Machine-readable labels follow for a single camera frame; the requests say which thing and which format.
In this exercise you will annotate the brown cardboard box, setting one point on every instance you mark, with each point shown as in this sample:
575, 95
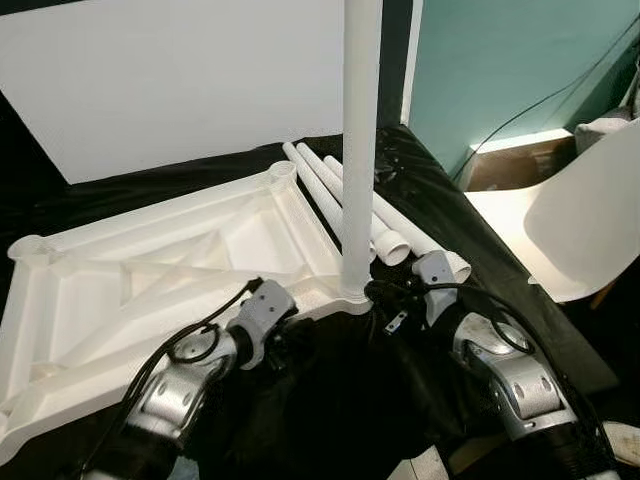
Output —
515, 168

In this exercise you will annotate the large white board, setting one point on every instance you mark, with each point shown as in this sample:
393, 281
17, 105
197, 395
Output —
170, 80

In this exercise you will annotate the light grey cushion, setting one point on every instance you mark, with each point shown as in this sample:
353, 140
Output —
600, 135

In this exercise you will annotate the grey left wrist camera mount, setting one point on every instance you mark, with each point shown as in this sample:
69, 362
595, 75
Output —
265, 312

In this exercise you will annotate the black plastic sheet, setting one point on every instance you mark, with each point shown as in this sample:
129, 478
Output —
330, 400

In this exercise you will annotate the white plastic children table top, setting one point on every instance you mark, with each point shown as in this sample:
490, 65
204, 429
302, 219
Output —
130, 290

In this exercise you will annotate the small silver metal piece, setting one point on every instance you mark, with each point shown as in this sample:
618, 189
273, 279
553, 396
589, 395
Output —
396, 322

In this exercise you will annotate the dark grey post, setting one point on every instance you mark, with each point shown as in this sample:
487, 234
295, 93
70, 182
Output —
397, 60

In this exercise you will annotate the white shoe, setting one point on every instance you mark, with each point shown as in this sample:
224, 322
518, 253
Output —
622, 445

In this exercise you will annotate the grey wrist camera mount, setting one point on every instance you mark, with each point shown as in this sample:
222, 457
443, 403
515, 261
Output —
265, 312
435, 275

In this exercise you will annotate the white plastic shell chair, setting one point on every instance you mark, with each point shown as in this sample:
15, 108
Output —
580, 230

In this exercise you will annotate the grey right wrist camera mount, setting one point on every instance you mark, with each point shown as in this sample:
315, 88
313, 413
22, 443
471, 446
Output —
435, 275

